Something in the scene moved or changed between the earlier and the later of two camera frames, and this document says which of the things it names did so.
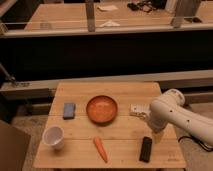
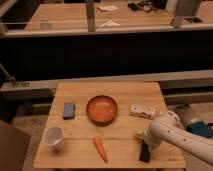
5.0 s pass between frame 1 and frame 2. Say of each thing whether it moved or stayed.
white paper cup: stayed
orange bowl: stayed
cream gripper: moved
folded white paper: stayed
